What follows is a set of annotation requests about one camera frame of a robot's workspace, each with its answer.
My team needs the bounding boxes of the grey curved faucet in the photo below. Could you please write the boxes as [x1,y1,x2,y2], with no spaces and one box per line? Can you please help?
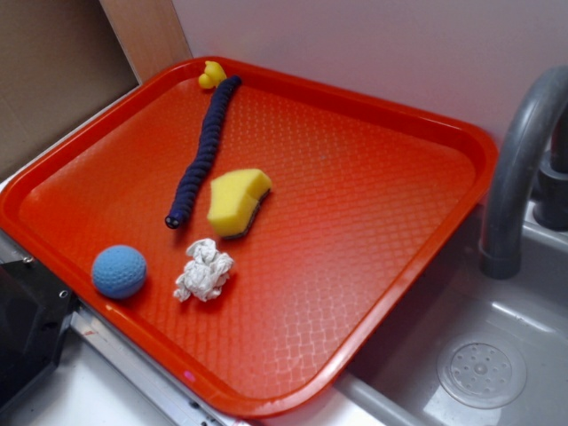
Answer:
[479,66,567,279]

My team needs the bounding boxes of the crumpled white paper ball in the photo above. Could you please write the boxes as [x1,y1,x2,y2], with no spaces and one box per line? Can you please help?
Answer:
[173,238,234,302]

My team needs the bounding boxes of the light blue dimpled ball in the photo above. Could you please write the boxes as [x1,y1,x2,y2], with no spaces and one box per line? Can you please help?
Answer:
[91,245,147,300]

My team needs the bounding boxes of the orange plastic tray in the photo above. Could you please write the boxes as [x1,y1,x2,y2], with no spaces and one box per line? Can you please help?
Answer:
[1,58,497,419]

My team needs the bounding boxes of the yellow sponge with dark pad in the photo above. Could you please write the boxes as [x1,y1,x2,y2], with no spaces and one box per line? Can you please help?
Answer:
[207,169,272,239]

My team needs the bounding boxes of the grey plastic sink basin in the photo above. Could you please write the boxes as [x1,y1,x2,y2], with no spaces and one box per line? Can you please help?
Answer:
[336,212,567,425]

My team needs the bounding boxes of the yellow rubber duck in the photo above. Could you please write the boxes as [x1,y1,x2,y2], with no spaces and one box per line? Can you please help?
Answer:
[198,60,226,90]

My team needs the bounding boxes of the dark blue braided rope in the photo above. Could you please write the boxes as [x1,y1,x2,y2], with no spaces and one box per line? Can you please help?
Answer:
[164,75,243,231]

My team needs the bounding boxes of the brown cardboard panel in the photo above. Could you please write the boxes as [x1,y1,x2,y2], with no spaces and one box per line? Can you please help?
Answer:
[1,1,192,178]

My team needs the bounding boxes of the black metal bracket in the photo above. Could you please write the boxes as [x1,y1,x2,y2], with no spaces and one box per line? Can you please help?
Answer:
[1,257,77,412]

